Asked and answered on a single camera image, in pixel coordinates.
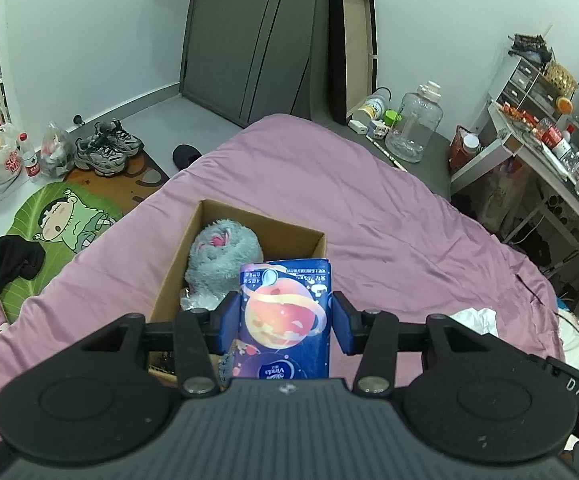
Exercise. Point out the golden woven basket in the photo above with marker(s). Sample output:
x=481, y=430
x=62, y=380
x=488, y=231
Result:
x=560, y=77

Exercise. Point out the green cartoon floor mat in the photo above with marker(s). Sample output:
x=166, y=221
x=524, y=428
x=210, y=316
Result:
x=69, y=220

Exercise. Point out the white power adapter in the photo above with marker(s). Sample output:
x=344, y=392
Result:
x=358, y=126

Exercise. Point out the black slipper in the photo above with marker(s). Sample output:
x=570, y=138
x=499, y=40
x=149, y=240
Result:
x=187, y=156

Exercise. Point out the grey sneaker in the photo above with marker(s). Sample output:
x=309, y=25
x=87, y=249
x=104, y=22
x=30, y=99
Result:
x=122, y=139
x=100, y=157

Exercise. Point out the black framed brown board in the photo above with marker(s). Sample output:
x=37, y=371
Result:
x=354, y=50

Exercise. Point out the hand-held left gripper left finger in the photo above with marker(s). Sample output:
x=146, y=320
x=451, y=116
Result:
x=231, y=324

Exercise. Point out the red label soda bottle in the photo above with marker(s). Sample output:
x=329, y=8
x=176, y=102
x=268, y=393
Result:
x=553, y=136

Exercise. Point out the green cup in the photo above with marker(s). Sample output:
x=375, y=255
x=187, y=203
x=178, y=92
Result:
x=392, y=117

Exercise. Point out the clear plastic trash bag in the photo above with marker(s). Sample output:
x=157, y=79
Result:
x=57, y=152

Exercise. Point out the red snack bag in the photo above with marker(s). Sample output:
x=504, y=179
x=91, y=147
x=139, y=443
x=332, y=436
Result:
x=460, y=152

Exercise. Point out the large clear water jug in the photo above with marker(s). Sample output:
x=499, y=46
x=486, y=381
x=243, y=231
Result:
x=414, y=127

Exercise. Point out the light wooden stick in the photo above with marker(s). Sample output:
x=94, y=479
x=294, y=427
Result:
x=388, y=155

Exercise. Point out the pink bed sheet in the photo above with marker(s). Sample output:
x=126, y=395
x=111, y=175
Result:
x=369, y=200

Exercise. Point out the orange fruit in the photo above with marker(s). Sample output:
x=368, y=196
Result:
x=564, y=104

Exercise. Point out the grey drawer organizer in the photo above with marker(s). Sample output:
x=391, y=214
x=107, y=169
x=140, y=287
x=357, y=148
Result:
x=522, y=82

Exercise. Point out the blue planet print tissue pack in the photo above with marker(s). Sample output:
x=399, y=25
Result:
x=284, y=320

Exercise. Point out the brown cardboard box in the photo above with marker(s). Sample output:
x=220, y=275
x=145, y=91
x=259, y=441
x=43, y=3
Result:
x=269, y=237

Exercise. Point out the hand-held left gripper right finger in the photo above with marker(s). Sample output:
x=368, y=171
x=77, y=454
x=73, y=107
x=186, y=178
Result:
x=343, y=326

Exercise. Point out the grey bedside board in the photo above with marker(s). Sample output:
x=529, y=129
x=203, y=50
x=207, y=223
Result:
x=432, y=175

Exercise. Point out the clear plastic wrap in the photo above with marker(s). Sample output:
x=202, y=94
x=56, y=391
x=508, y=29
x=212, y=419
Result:
x=197, y=300

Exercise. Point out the beige paper bag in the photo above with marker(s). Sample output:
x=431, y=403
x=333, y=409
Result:
x=499, y=192

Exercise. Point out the white crumpled cloth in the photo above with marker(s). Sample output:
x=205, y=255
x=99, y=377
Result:
x=474, y=321

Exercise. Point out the white jar yellow label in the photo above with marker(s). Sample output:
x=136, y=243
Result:
x=373, y=107

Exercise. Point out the grey fluffy plush toy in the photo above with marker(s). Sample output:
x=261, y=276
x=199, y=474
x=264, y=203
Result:
x=224, y=255

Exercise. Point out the white desk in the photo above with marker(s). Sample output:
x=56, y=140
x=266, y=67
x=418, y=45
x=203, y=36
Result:
x=489, y=152

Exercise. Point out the white lid jar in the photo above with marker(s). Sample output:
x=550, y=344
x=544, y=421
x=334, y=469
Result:
x=470, y=144

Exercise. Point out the black cloth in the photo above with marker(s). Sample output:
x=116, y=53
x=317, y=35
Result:
x=4, y=265

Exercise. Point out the grey wardrobe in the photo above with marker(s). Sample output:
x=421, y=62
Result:
x=249, y=35

